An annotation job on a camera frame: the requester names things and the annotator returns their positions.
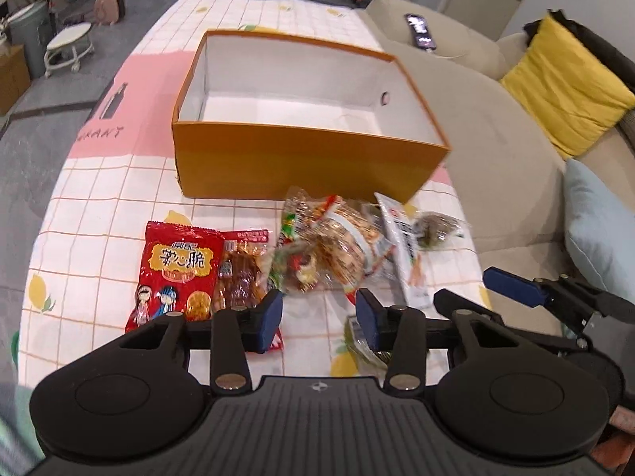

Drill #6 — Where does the red cartoon snack bag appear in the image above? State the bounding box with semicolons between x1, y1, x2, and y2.
125;221;225;332

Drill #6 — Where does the white grey snack bag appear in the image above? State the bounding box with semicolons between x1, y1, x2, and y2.
375;192;431;311

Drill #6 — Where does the clear dark snack packet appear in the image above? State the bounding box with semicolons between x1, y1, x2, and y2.
412;212;468;250

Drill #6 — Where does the clear mixed nut packet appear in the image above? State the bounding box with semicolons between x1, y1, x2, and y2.
268;187;394;302

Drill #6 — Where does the green sausage stick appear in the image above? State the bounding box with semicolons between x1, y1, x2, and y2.
343;316;392;377

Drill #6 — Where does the person right hand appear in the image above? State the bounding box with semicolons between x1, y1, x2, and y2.
591;406;634;473

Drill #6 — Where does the red dried meat packet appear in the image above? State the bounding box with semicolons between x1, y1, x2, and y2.
212;229;285;353

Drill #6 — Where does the light blue cushion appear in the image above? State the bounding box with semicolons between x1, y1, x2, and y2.
563;159;634;302

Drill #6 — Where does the beige sofa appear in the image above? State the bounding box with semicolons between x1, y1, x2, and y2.
360;0;634;282

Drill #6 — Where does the grey patterned cushion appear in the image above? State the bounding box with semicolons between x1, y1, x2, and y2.
617;109;635;150

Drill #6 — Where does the yellow cushion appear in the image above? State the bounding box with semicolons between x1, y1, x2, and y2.
500;15;634;159

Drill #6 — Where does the orange cardboard box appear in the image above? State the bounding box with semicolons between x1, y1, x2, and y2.
171;30;450;202

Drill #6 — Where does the dark blanket on sofa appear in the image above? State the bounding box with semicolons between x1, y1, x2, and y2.
549;10;635;91

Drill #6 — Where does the black smartphone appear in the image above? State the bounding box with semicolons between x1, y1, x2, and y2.
405;13;437;52

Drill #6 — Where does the white round stool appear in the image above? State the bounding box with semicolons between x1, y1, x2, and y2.
43;21;95;79

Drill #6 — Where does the pink small heater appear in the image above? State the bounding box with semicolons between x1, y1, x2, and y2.
94;0;126;26

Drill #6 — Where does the potted plant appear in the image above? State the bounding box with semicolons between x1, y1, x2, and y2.
6;0;54;80

